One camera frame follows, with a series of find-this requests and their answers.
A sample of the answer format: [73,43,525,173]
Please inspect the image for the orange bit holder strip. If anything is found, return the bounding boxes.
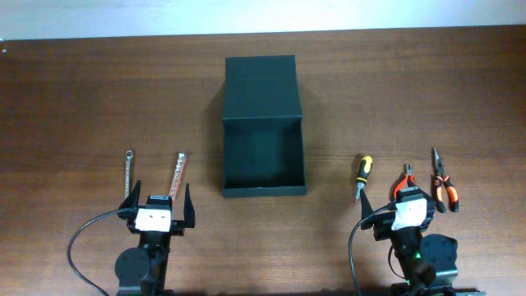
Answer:
[168,152,187,200]

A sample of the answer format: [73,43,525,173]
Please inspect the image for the dark green lidded box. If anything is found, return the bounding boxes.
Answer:
[222,55,307,198]

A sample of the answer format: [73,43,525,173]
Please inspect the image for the left black camera cable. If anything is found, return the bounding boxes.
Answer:
[67,207,136,296]

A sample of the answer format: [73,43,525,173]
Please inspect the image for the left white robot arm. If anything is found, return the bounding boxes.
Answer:
[114,182,196,296]

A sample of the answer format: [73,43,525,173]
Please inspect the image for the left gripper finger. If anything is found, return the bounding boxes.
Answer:
[118,180,141,218]
[183,183,196,229]

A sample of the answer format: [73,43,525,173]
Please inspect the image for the silver combination wrench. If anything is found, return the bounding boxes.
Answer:
[124,150,133,198]

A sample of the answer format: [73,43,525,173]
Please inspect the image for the red handled cutting pliers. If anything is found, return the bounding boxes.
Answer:
[392,164,416,201]

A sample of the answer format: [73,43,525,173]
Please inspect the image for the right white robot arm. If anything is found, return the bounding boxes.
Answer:
[359,187,458,295]

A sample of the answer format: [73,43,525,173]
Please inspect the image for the yellow black stubby screwdriver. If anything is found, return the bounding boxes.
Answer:
[355,155,373,201]

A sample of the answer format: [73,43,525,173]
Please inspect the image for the orange black needle-nose pliers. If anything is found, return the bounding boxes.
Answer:
[431,148,459,213]

